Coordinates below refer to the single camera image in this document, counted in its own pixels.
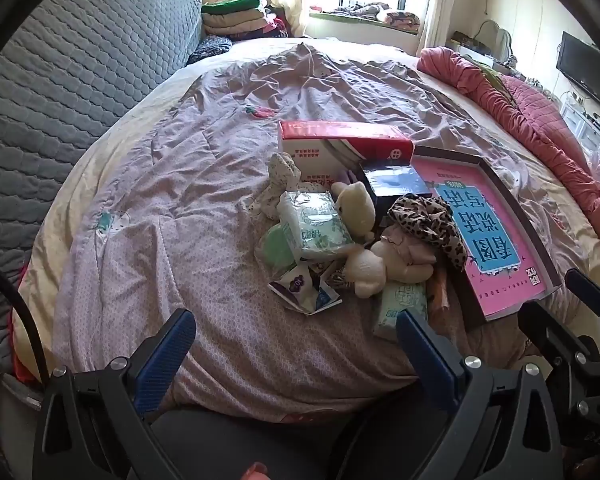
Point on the person's dark trousers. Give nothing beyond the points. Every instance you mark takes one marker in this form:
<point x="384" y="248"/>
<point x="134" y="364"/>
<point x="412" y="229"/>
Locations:
<point x="260" y="440"/>

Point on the red cloth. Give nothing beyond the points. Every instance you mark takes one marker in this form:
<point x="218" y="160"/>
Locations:
<point x="22" y="355"/>

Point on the green folded blanket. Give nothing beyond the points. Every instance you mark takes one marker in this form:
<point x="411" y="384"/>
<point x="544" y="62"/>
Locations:
<point x="230" y="8"/>

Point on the bed with cream sheet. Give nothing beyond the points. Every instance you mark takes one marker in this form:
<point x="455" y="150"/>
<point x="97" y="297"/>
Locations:
<point x="145" y="110"/>

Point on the oval vanity mirror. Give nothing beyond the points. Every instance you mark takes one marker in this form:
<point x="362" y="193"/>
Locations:
<point x="492" y="37"/>

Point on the purple white pad packet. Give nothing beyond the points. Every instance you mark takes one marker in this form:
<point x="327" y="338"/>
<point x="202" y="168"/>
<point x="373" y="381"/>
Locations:
<point x="292" y="285"/>

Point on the red tissue box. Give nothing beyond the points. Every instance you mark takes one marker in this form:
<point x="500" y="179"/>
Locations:
<point x="330" y="137"/>

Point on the pile of colourful clothes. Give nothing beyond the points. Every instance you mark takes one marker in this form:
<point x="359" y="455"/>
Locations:
<point x="279" y="25"/>

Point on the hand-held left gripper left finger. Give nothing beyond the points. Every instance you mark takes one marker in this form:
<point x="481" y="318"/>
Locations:
<point x="165" y="355"/>

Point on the cream teddy bear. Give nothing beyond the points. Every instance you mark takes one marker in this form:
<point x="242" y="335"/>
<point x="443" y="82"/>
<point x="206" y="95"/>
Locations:
<point x="355" y="205"/>

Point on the lilac printed blanket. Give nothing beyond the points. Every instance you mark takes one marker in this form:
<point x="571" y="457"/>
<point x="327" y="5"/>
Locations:
<point x="205" y="200"/>

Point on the dark patterned pillow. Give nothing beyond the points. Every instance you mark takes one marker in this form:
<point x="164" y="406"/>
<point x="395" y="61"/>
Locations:
<point x="210" y="47"/>

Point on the blue white pad packet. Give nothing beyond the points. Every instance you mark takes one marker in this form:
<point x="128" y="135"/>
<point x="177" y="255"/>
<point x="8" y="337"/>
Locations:
<point x="326" y="296"/>

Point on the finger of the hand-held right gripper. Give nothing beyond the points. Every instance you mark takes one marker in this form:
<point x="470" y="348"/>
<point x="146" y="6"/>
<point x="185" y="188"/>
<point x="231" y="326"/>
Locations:
<point x="587" y="290"/>
<point x="550" y="332"/>

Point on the grey quilted headboard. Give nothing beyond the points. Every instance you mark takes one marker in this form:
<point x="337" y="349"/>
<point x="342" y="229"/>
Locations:
<point x="70" y="70"/>

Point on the olive green garment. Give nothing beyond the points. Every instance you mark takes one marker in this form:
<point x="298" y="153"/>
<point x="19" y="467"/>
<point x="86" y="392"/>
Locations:
<point x="490" y="77"/>

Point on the green floral tissue pack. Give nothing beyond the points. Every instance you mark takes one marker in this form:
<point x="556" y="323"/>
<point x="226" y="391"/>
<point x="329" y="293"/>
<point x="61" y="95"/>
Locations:
<point x="400" y="310"/>
<point x="315" y="225"/>

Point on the pile of bedding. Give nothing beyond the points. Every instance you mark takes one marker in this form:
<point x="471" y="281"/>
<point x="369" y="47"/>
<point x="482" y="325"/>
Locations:
<point x="380" y="14"/>

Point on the pink book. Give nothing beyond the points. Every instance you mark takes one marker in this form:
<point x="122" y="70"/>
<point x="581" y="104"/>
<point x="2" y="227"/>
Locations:
<point x="505" y="240"/>

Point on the pink quilt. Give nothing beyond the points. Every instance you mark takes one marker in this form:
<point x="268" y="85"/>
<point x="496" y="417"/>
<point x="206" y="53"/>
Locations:
<point x="535" y="110"/>

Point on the light green packet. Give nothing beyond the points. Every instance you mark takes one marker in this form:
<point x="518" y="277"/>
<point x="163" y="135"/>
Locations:
<point x="275" y="252"/>

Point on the beige folded blankets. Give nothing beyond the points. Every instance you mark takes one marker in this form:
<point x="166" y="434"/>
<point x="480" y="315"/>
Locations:
<point x="235" y="24"/>

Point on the black television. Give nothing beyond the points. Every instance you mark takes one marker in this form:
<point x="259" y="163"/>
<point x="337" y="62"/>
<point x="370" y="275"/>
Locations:
<point x="585" y="70"/>

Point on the brown cardboard tray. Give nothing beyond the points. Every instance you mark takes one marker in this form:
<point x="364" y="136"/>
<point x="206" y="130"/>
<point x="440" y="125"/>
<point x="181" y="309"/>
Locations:
<point x="500" y="180"/>

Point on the green window seat mat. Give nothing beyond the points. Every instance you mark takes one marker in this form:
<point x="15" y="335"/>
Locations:
<point x="330" y="17"/>

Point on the white spotted plush toy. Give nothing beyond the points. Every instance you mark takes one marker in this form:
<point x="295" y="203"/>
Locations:
<point x="282" y="175"/>

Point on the dark blue box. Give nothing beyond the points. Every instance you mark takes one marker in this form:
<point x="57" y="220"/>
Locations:
<point x="395" y="182"/>

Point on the leopard print scrunchie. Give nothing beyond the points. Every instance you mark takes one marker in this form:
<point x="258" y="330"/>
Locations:
<point x="430" y="225"/>

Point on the white cabinet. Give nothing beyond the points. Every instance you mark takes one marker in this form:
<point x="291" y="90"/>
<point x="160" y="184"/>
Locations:
<point x="585" y="125"/>

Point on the cluttered white dresser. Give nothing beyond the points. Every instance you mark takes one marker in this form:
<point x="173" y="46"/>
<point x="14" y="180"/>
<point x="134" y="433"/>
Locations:
<point x="467" y="47"/>

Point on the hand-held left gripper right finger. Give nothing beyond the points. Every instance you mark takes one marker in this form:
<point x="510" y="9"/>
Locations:
<point x="430" y="355"/>

